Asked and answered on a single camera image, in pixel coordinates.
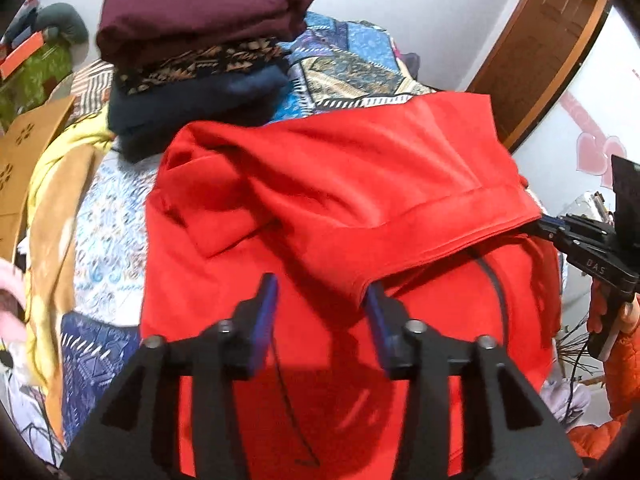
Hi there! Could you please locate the red zip jacket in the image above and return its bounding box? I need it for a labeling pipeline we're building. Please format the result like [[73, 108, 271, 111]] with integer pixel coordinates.
[[141, 92, 561, 479]]

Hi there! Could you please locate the person right hand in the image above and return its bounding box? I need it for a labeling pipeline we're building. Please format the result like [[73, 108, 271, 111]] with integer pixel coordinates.
[[587, 281, 639, 335]]

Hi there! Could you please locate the orange puffer sleeve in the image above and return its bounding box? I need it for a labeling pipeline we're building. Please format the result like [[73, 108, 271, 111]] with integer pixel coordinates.
[[567, 328, 640, 460]]

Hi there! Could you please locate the brown wooden door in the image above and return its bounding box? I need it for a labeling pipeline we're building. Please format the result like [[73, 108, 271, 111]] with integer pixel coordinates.
[[468, 0, 611, 151]]

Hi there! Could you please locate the yellow blanket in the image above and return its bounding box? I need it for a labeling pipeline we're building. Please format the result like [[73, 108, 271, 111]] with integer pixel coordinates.
[[25, 106, 114, 439]]

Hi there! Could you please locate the blue patchwork bedspread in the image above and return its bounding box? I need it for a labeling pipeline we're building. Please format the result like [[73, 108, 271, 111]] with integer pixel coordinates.
[[60, 13, 432, 443]]

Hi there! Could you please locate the dark navy folded garment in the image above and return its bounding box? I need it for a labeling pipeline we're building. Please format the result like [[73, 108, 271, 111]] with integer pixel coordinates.
[[107, 63, 288, 162]]

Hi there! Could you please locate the brown cardboard box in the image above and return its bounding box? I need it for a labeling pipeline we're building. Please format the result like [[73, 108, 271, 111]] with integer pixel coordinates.
[[0, 96, 75, 262]]

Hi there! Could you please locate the brown patterned folded garment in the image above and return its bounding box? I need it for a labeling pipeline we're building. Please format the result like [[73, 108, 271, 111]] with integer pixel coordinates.
[[114, 38, 291, 96]]

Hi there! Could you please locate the orange box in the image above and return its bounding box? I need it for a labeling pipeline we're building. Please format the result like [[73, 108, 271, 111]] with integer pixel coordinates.
[[0, 32, 44, 80]]

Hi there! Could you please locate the maroon folded garment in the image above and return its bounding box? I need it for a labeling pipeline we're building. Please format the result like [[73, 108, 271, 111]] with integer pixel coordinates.
[[96, 0, 314, 68]]

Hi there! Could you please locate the dark green cushion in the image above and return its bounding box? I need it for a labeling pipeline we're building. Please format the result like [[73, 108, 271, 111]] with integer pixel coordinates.
[[34, 2, 89, 46]]

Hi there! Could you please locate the pink heart wall sticker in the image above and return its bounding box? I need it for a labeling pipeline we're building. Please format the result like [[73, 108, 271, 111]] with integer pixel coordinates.
[[559, 91, 627, 188]]

